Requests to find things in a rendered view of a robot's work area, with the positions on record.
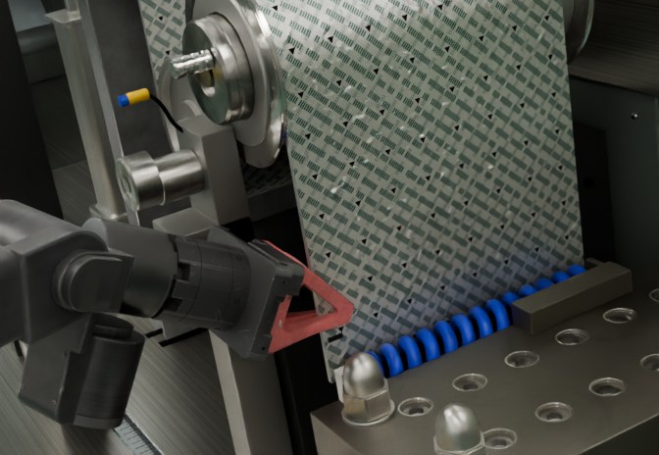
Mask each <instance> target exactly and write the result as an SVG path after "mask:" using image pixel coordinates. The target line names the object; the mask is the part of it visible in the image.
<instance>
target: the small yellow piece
mask: <svg viewBox="0 0 659 455"><path fill-rule="evenodd" d="M149 98H151V99H152V100H154V101H155V102H156V103H157V104H158V105H159V106H160V107H161V109H162V110H163V112H164V113H165V115H166V116H167V118H168V120H169V121H170V123H171V124H172V125H173V126H174V127H175V128H176V129H177V130H179V131H180V132H182V133H183V130H182V127H181V126H179V125H178V124H177V123H176V122H175V120H174V119H173V118H172V116H171V114H170V113H169V111H168V110H167V108H166V107H165V105H164V104H163V103H162V102H161V101H160V100H159V99H158V98H157V97H156V96H154V95H153V94H151V93H149V91H148V90H147V88H142V89H139V90H135V91H133V92H129V93H126V94H124V95H121V96H118V103H119V105H120V106H121V107H124V106H128V105H129V106H130V105H133V104H136V103H140V102H143V101H146V100H149Z"/></svg>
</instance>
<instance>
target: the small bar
mask: <svg viewBox="0 0 659 455"><path fill-rule="evenodd" d="M631 291H633V285H632V271H631V270H629V269H627V268H625V267H622V266H620V265H618V264H615V263H613V262H611V261H609V262H607V263H604V264H602V265H600V266H597V267H595V268H592V269H590V270H588V271H585V272H583V273H581V274H578V275H576V276H574V277H571V278H567V279H565V280H563V281H560V282H558V283H556V284H553V285H551V286H549V287H546V288H544V289H542V290H540V291H538V292H535V293H533V294H531V295H528V296H526V297H524V298H521V299H519V300H516V301H514V302H512V303H511V310H512V319H513V324H514V325H515V326H517V327H519V328H521V329H523V330H525V331H527V332H529V333H530V334H535V333H538V332H540V331H542V330H544V329H548V328H550V327H553V326H555V325H557V324H559V323H562V322H564V321H566V320H568V319H571V318H573V317H574V316H577V315H579V314H581V313H583V312H586V311H588V310H590V309H592V308H595V307H597V306H599V305H602V304H604V303H606V302H608V301H611V300H613V299H615V298H617V297H620V296H622V295H624V294H627V293H629V292H631Z"/></svg>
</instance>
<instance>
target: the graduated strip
mask: <svg viewBox="0 0 659 455"><path fill-rule="evenodd" d="M112 431H113V432H114V433H115V434H116V435H117V437H118V438H119V439H120V440H121V442H122V443H123V444H124V445H125V446H126V448H127V449H128V450H129V452H130V453H131V454H132V455H165V454H164V453H163V452H162V451H161V450H160V449H159V448H158V446H157V445H156V444H155V443H154V442H153V441H152V440H151V438H150V437H149V436H148V435H147V434H146V433H145V431H144V430H143V429H142V428H141V427H140V426H139V425H138V423H137V422H136V421H135V420H134V419H133V418H132V417H131V415H130V414H129V413H128V412H127V411H125V415H124V418H123V422H122V424H121V425H120V426H119V427H117V428H114V429H112Z"/></svg>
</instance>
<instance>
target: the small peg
mask: <svg viewBox="0 0 659 455"><path fill-rule="evenodd" d="M213 68H214V60H213V57H212V55H211V53H210V52H209V50H207V49H205V50H202V51H200V52H199V53H198V52H195V53H191V54H190V55H184V56H181V57H180V58H174V59H171V61H170V62H169V69H170V73H171V75H172V77H173V78H175V79H180V78H184V77H185V76H193V75H194V74H200V73H203V72H204V71H206V72H207V71H210V70H212V69H213Z"/></svg>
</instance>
